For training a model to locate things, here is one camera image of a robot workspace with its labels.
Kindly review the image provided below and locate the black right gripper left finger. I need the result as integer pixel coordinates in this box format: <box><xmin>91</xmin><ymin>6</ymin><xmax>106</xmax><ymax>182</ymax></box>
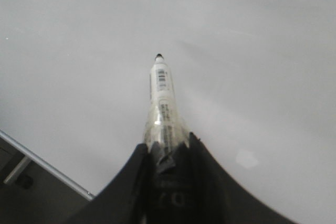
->
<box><xmin>67</xmin><ymin>144</ymin><xmax>149</xmax><ymax>223</ymax></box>

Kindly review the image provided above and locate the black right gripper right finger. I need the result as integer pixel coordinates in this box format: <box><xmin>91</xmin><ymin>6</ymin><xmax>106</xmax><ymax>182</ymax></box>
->
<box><xmin>188</xmin><ymin>132</ymin><xmax>295</xmax><ymax>223</ymax></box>

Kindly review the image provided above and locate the white whiteboard marker black tip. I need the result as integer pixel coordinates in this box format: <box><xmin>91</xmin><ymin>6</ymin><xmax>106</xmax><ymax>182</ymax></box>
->
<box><xmin>141</xmin><ymin>54</ymin><xmax>191</xmax><ymax>224</ymax></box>

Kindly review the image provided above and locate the grey metal bracket bar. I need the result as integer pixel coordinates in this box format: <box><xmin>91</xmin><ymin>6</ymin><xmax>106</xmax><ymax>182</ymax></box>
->
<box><xmin>3</xmin><ymin>156</ymin><xmax>30</xmax><ymax>185</ymax></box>

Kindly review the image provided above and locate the white whiteboard with aluminium frame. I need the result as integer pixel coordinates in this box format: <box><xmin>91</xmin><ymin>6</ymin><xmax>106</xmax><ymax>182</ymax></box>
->
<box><xmin>1</xmin><ymin>0</ymin><xmax>335</xmax><ymax>223</ymax></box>

